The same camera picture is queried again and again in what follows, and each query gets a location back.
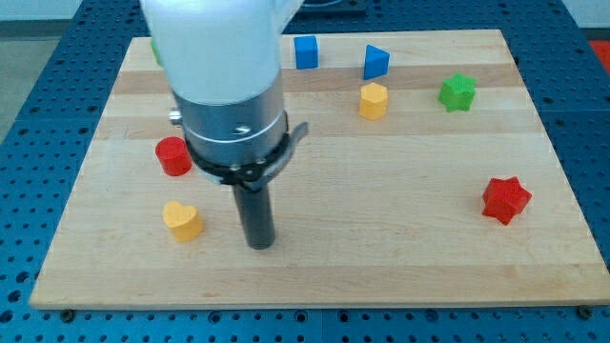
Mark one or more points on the green star block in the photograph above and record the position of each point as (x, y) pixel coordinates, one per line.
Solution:
(457, 93)

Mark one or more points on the red cylinder block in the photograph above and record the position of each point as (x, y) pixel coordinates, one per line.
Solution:
(173, 156)

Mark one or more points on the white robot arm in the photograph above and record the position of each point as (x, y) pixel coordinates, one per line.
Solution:
(223, 63)

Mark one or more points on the red star block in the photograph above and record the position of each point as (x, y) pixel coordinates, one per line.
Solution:
(504, 199)

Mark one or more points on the blue cube block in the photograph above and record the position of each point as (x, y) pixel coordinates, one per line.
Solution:
(306, 52)

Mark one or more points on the wooden board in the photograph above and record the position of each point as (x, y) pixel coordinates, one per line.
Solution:
(368, 214)

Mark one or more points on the green block behind arm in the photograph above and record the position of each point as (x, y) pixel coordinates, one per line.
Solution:
(155, 53)

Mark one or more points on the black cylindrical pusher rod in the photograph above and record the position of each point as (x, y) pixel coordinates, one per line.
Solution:
(256, 216)

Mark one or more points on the silver flange with black clamp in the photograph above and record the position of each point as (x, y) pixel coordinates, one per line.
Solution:
(247, 143)

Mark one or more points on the blue triangle block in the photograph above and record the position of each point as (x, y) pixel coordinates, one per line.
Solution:
(376, 62)

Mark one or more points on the yellow heart block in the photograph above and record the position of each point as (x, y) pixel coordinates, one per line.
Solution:
(183, 222)

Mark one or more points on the yellow hexagon block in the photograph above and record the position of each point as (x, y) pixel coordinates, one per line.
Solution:
(373, 101)

